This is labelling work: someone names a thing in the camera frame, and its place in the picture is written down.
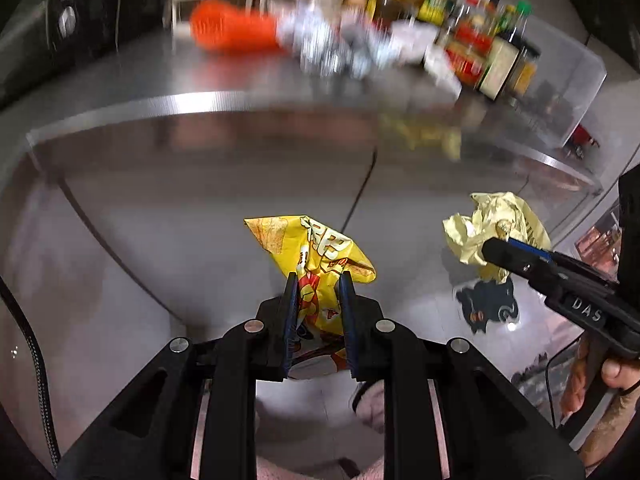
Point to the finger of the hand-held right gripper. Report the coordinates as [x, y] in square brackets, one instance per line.
[505, 256]
[532, 250]

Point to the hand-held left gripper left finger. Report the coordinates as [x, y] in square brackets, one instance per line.
[290, 327]

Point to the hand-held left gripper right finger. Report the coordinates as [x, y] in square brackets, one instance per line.
[347, 332]

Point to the pale yellow wrapper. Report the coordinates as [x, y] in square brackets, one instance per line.
[495, 208]

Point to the yellow snack bag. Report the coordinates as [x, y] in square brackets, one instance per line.
[280, 240]

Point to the white packet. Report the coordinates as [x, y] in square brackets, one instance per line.
[442, 70]

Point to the clear plastic wrap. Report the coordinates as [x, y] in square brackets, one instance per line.
[322, 45]

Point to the orange plastic packaging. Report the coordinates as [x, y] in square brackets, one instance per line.
[225, 25]

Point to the person's right hand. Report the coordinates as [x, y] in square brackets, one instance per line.
[620, 375]

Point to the black cartoon sticker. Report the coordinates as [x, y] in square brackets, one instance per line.
[487, 305]

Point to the pink slipper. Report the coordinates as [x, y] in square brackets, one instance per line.
[370, 402]

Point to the red pot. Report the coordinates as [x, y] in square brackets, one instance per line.
[584, 137]

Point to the clear plastic splash guard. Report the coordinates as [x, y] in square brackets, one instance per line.
[570, 85]

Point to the blue cap spice jar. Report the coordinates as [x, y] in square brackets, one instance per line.
[525, 70]

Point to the dark bottle beige label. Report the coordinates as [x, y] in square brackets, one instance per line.
[500, 67]

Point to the red lid sauce jar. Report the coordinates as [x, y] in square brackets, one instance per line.
[467, 55]

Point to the green cap bottle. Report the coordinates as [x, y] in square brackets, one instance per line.
[522, 10]

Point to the amber oil bottle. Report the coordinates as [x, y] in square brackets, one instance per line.
[387, 2]

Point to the black toaster oven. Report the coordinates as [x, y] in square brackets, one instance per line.
[45, 25]

